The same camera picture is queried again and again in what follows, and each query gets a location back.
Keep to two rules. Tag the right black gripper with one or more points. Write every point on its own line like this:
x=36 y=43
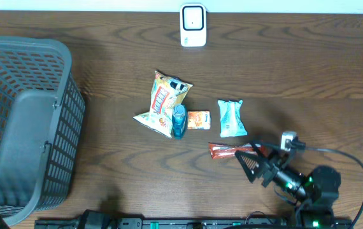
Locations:
x=267 y=168

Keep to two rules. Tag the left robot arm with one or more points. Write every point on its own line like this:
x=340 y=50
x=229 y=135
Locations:
x=88 y=220

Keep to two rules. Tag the orange small snack box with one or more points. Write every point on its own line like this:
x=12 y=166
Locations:
x=198 y=120

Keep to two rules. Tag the red snack bar wrapper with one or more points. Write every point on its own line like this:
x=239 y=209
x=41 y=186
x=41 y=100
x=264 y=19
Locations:
x=219 y=151

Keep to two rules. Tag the yellow snack bag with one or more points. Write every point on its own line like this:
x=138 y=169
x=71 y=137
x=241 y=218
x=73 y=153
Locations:
x=167 y=92

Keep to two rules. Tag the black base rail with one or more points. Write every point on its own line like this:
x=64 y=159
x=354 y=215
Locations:
x=138 y=223

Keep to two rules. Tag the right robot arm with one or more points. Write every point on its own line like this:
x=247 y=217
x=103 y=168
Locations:
x=314 y=194

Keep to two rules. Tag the blue mouthwash bottle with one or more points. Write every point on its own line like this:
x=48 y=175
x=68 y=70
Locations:
x=179 y=120

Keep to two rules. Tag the grey plastic shopping basket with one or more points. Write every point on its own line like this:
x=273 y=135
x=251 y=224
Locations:
x=41 y=117

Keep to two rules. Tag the light green tissue pack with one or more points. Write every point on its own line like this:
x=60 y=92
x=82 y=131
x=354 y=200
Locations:
x=230 y=119

